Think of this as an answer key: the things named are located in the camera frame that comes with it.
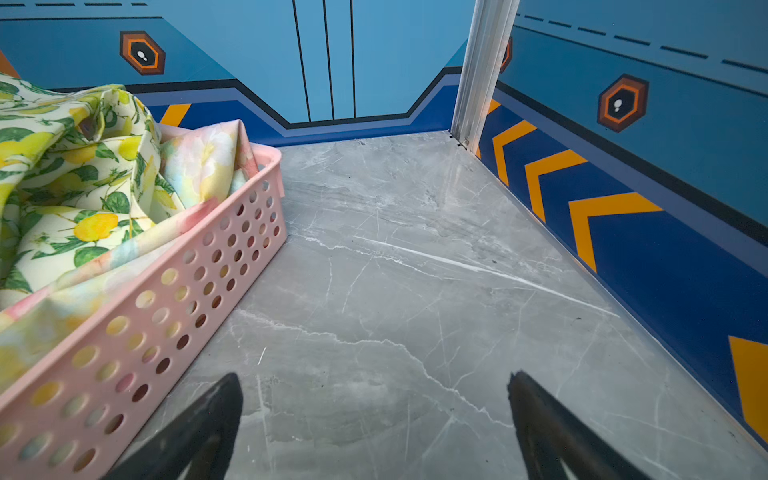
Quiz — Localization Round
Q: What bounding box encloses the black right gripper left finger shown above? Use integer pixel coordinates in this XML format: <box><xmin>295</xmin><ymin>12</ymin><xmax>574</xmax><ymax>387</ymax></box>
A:
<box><xmin>104</xmin><ymin>373</ymin><xmax>243</xmax><ymax>479</ymax></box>

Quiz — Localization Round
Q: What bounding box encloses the lemon print skirt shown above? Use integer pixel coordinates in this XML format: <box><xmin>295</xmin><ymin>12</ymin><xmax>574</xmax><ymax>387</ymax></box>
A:
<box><xmin>1</xmin><ymin>75</ymin><xmax>184</xmax><ymax>308</ymax></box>

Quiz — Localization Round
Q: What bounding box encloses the aluminium corner post right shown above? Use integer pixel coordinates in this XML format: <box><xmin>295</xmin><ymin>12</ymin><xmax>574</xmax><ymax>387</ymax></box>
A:
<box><xmin>450</xmin><ymin>0</ymin><xmax>520</xmax><ymax>154</ymax></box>

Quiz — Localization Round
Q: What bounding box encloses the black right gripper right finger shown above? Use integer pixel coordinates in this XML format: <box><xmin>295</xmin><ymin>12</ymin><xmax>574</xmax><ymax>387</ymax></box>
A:
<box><xmin>507</xmin><ymin>371</ymin><xmax>648</xmax><ymax>479</ymax></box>

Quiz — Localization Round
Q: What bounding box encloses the pastel floral skirt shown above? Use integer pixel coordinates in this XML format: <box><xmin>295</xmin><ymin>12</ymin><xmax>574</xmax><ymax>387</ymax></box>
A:
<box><xmin>1</xmin><ymin>120</ymin><xmax>259</xmax><ymax>388</ymax></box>

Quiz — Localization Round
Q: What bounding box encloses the pink perforated plastic basket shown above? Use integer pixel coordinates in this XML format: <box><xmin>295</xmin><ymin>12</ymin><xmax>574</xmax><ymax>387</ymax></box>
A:
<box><xmin>1</xmin><ymin>144</ymin><xmax>287</xmax><ymax>479</ymax></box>

